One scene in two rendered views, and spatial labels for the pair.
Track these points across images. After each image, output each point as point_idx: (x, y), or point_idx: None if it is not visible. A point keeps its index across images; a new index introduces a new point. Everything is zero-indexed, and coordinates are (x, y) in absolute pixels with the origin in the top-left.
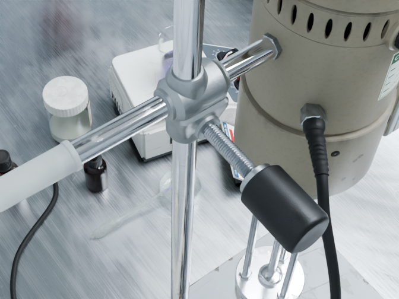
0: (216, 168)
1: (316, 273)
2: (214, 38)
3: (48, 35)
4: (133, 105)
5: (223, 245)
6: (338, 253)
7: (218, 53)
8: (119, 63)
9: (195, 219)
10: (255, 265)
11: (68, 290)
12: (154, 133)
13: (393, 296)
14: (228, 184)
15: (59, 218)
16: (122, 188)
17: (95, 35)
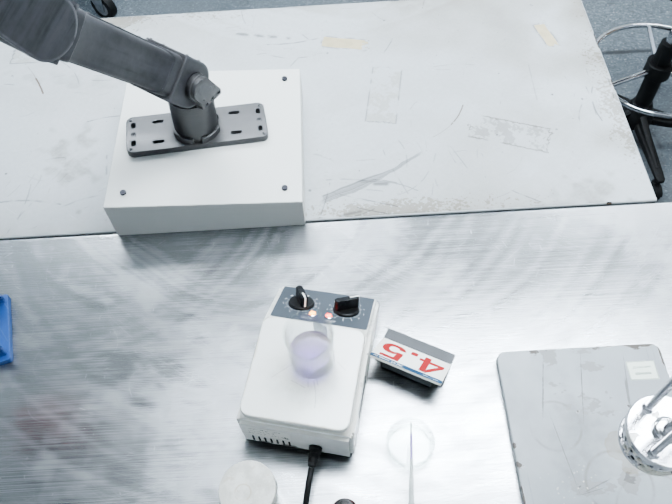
0: (400, 393)
1: (568, 381)
2: (242, 295)
3: (107, 455)
4: (319, 427)
5: (490, 441)
6: (557, 350)
7: (288, 305)
8: (253, 407)
9: (447, 450)
10: (648, 436)
11: None
12: (355, 428)
13: (615, 336)
14: (425, 394)
15: None
16: (368, 499)
17: (147, 405)
